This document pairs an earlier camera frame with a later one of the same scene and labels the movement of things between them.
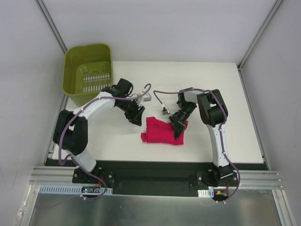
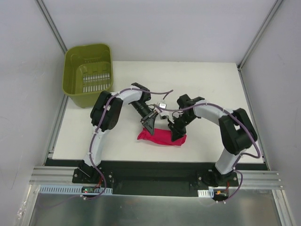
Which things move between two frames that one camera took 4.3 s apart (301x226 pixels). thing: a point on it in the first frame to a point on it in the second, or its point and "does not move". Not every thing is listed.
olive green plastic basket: (87, 69) does not move
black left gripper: (134, 113) to (148, 117)
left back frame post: (51, 25) does not move
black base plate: (162, 177) does not move
